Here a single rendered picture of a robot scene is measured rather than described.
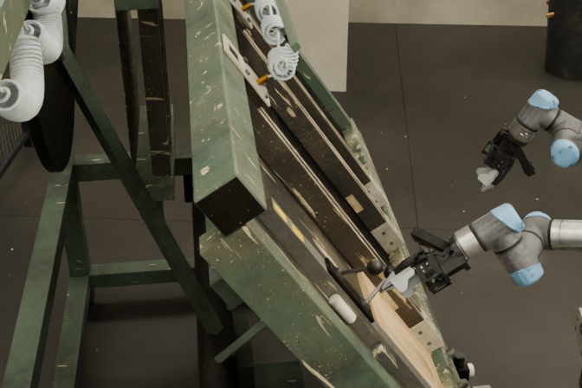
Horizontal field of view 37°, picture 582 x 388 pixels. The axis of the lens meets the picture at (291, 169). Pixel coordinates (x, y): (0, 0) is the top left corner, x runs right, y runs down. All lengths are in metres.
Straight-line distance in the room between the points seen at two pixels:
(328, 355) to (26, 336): 1.46
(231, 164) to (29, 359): 1.54
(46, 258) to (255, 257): 1.83
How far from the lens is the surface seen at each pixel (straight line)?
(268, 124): 2.24
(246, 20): 2.67
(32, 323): 3.15
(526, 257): 2.13
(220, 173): 1.63
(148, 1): 3.04
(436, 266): 2.10
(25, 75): 1.84
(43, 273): 3.37
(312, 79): 3.87
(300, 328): 1.81
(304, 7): 6.20
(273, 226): 1.96
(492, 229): 2.09
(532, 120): 2.65
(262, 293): 1.74
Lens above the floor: 2.74
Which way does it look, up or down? 30 degrees down
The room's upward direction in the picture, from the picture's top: straight up
